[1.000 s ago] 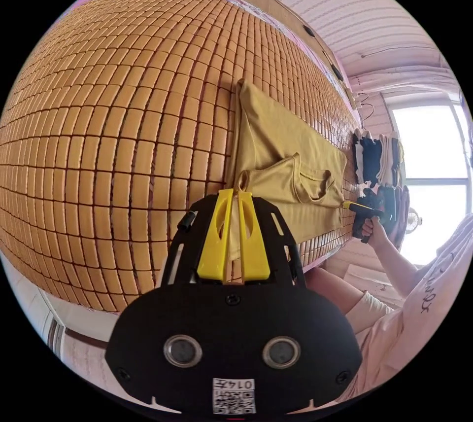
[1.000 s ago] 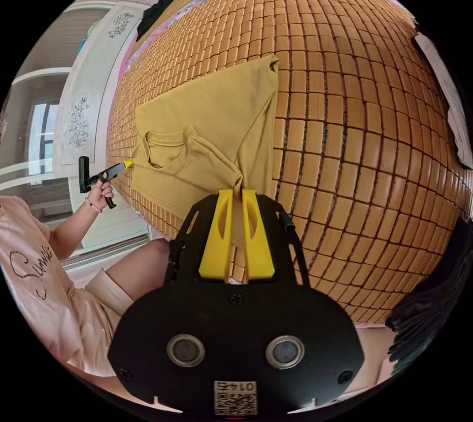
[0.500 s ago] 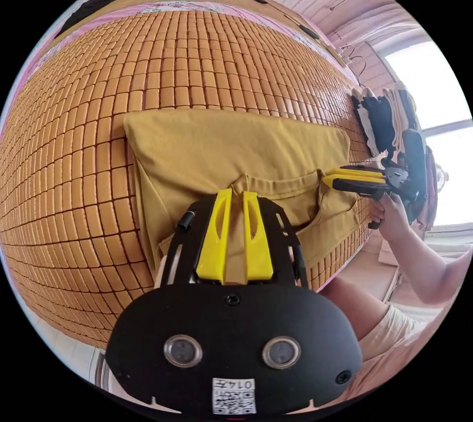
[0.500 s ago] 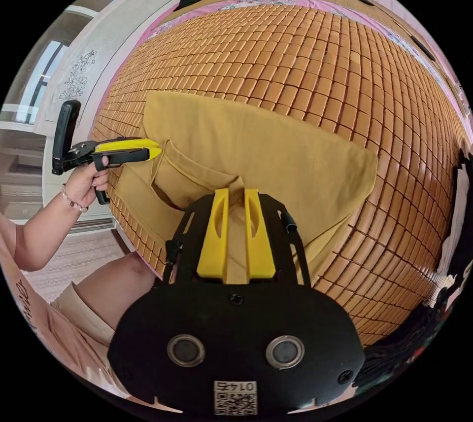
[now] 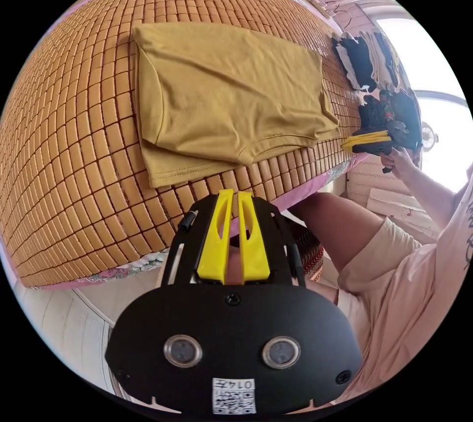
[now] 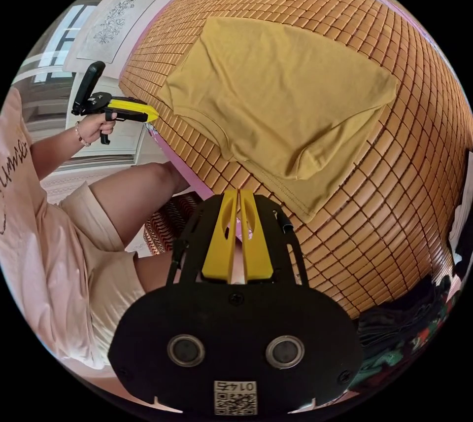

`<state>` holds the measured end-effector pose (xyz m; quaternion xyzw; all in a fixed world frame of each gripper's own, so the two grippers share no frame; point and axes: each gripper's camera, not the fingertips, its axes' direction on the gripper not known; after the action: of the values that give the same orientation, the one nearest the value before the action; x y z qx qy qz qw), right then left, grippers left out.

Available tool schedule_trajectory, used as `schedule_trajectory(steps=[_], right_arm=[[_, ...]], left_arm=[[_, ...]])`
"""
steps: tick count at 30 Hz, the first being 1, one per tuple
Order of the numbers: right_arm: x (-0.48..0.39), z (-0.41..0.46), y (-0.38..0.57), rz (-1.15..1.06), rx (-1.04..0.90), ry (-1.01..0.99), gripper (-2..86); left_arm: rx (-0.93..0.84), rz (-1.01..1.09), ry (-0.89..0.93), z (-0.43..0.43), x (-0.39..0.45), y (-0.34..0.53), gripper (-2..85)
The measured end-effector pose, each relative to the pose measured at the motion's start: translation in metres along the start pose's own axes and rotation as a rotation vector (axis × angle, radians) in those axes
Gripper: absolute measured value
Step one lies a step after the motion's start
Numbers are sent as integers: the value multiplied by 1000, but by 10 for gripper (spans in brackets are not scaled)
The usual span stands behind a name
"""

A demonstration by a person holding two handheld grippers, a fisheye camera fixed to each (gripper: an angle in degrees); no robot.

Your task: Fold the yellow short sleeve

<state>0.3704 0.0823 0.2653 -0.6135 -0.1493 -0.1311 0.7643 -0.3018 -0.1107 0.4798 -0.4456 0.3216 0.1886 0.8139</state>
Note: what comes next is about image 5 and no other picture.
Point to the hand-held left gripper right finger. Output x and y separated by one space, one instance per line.
255 252

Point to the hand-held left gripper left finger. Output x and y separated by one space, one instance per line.
216 241

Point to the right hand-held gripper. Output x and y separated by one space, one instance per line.
405 122

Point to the person's right forearm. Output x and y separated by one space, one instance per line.
428 194

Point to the yellow short sleeve shirt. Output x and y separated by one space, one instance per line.
229 96

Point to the person's right hand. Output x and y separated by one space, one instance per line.
401 165

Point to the white fan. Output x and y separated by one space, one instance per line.
429 135

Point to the pile of clothes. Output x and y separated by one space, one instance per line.
360 59

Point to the window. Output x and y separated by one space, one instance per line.
425 59

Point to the person's body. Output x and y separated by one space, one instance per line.
388 274

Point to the bed with woven mat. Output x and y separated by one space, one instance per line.
74 133

